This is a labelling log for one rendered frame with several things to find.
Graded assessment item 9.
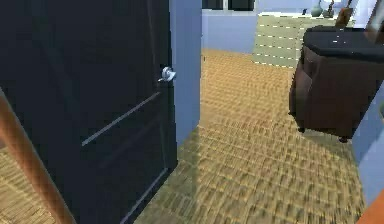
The dark small vase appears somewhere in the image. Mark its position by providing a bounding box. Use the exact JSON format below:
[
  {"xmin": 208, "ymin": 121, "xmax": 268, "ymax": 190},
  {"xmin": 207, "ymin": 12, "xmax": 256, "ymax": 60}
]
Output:
[{"xmin": 322, "ymin": 0, "xmax": 335, "ymax": 19}]

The brown picture frame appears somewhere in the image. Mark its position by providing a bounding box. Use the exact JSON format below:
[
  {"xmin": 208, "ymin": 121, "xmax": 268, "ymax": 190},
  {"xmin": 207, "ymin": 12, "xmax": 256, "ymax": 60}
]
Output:
[{"xmin": 334, "ymin": 0, "xmax": 355, "ymax": 28}]

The pale green chest of drawers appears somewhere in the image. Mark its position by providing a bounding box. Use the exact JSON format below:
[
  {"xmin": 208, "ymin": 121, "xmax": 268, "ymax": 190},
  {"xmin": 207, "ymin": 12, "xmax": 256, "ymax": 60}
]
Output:
[{"xmin": 252, "ymin": 12, "xmax": 356, "ymax": 69}]

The silver door handle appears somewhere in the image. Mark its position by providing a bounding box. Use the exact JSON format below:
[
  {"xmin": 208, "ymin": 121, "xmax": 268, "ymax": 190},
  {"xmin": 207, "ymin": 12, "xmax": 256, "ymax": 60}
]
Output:
[{"xmin": 157, "ymin": 66, "xmax": 177, "ymax": 83}]

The grey green vase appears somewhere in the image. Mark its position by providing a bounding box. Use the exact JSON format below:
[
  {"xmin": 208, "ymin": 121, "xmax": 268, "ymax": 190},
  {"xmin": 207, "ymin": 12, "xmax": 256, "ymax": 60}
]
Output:
[{"xmin": 310, "ymin": 0, "xmax": 324, "ymax": 18}]

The black room door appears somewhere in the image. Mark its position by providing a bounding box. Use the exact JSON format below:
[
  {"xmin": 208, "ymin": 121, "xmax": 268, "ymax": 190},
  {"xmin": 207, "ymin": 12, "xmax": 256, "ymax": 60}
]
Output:
[{"xmin": 0, "ymin": 0, "xmax": 179, "ymax": 224}]

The dark window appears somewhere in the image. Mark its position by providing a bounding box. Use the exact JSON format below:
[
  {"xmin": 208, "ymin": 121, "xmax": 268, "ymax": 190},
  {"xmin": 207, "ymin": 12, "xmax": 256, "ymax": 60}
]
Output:
[{"xmin": 201, "ymin": 0, "xmax": 256, "ymax": 11}]

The dark brown cabinet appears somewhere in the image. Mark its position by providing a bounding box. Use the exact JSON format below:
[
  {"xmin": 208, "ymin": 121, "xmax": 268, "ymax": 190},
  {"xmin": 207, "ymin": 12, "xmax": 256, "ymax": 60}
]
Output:
[{"xmin": 288, "ymin": 25, "xmax": 384, "ymax": 144}]

